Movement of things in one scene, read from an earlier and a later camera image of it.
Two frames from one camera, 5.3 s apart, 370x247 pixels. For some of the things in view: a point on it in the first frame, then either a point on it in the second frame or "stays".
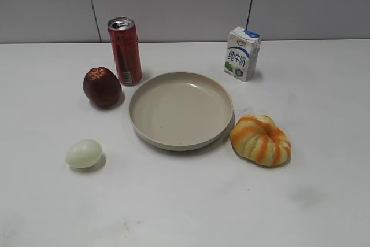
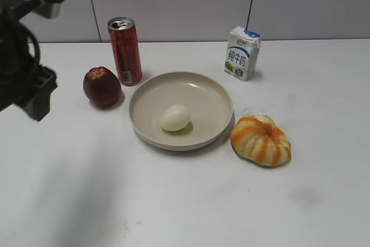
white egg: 83,154 → 176,118
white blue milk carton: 241,52 stays
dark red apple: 102,87 stays
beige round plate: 181,111 stays
